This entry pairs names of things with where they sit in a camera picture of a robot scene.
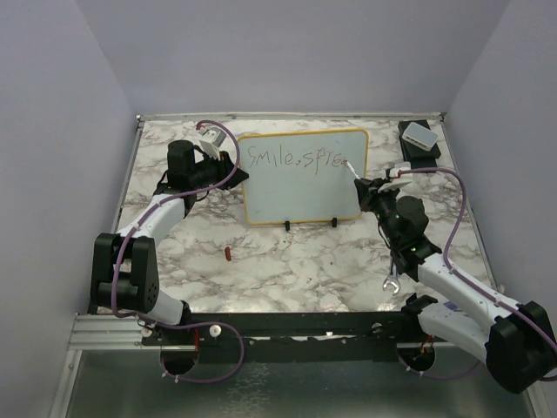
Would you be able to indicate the yellow framed whiteboard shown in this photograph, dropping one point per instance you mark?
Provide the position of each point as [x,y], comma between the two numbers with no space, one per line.
[300,176]

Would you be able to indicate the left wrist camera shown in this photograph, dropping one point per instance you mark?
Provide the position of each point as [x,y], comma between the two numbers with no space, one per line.
[211,140]

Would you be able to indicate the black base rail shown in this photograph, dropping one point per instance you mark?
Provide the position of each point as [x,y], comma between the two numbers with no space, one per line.
[225,338]

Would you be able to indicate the black box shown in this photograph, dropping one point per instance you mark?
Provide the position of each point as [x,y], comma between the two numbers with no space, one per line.
[402,125]
[418,163]

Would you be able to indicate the lower black box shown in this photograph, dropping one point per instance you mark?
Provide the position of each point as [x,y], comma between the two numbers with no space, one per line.
[418,163]

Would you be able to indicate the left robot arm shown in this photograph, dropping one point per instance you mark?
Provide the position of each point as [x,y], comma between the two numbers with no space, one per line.
[124,274]

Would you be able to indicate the upper black box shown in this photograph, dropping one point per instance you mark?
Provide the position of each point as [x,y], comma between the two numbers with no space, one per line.
[402,125]

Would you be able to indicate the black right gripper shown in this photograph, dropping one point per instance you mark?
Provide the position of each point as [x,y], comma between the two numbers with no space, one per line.
[369,192]

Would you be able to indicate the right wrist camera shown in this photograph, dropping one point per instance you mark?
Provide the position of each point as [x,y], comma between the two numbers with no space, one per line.
[395,179]

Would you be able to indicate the white network switch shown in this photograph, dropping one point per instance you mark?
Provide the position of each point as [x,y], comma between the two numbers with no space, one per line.
[420,135]

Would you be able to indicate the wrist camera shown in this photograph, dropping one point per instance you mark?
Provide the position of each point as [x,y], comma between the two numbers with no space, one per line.
[211,140]
[395,179]

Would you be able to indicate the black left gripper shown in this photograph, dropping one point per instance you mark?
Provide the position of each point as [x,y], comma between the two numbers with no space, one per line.
[226,168]

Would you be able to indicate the silver open-end wrench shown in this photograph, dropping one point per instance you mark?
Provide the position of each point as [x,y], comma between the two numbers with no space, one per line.
[391,282]

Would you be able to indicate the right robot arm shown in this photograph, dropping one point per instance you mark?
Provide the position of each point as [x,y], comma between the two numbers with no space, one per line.
[514,340]

